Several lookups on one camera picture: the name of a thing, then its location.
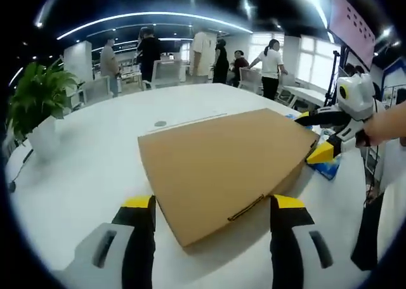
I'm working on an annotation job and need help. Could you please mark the person's right hand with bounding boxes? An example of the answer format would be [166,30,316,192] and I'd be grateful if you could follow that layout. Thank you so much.
[354,113,390,148]

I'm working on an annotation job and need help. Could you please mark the green potted plant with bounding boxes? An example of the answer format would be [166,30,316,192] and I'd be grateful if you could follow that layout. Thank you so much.
[6,60,80,158]

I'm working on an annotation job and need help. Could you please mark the brown cardboard shoe box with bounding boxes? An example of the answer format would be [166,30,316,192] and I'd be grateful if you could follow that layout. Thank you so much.
[138,108,320,248]

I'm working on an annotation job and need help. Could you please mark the pink wall screen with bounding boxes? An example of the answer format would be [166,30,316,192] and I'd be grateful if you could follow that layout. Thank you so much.
[329,0,377,67]

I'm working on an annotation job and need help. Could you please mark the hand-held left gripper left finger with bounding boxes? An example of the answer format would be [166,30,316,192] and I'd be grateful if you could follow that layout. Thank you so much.
[63,194,157,289]

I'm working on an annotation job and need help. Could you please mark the blue soft tissue pack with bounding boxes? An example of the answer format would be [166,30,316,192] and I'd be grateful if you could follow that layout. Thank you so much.
[304,125,341,181]

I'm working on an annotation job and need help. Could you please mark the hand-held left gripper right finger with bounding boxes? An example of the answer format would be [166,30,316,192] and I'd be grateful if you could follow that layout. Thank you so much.
[269,193,356,289]

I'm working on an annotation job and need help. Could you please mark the blue wall poster board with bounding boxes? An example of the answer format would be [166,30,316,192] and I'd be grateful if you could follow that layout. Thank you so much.
[379,57,406,112]

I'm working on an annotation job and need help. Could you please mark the black cable with round plug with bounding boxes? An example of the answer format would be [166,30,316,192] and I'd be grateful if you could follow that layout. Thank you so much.
[8,148,34,193]

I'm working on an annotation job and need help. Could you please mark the black screen stand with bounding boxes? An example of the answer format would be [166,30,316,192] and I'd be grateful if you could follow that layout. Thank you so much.
[325,49,342,108]

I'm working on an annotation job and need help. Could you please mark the curved ceiling light strip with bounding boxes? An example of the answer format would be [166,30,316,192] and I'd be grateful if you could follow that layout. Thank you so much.
[56,11,253,42]

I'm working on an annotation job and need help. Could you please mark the table cable cover plate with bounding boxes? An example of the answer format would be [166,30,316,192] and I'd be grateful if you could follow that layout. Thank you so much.
[147,112,228,134]

